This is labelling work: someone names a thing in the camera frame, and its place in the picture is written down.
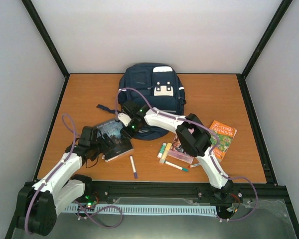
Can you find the light blue cable duct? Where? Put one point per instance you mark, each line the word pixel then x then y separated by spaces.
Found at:
pixel 148 210

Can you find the dark Wuthering Heights book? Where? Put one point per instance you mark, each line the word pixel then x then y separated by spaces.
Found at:
pixel 113 129

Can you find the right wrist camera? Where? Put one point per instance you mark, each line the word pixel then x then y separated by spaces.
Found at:
pixel 124 119

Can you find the navy blue backpack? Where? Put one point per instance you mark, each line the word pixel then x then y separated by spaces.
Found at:
pixel 156 83

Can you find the left black frame post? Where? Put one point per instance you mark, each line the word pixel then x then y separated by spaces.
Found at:
pixel 34 15

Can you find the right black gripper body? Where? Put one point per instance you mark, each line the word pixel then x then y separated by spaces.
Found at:
pixel 134 130

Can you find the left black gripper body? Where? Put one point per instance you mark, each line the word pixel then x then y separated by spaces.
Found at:
pixel 97 149

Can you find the orange Treehouse book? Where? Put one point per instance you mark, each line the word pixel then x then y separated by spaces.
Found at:
pixel 225 135

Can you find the green white glue stick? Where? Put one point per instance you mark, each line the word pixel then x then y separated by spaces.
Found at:
pixel 161 151

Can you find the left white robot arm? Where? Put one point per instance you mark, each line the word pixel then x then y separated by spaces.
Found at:
pixel 39 204

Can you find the teal cap marker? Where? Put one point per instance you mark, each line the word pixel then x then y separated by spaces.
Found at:
pixel 176 166

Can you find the black frame post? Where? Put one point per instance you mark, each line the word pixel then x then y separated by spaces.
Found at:
pixel 277 17
pixel 34 15

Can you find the yellow highlighter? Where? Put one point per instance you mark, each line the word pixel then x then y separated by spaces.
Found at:
pixel 165 153

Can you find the right black frame post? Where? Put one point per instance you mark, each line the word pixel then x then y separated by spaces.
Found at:
pixel 277 17

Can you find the small circuit board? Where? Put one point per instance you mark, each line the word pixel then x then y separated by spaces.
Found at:
pixel 91 201

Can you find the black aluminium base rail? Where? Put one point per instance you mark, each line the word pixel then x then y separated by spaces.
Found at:
pixel 152 191

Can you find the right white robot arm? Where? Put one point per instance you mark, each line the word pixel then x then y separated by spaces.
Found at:
pixel 194 138

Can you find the red cap marker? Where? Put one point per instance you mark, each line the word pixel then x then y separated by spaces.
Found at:
pixel 194 165

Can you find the pink Taming Shrew book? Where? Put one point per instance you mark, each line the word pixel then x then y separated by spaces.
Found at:
pixel 177 151

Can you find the purple cap marker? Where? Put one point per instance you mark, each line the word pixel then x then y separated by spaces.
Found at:
pixel 133 167

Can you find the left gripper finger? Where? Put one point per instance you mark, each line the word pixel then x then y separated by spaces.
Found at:
pixel 107 143
pixel 119 149

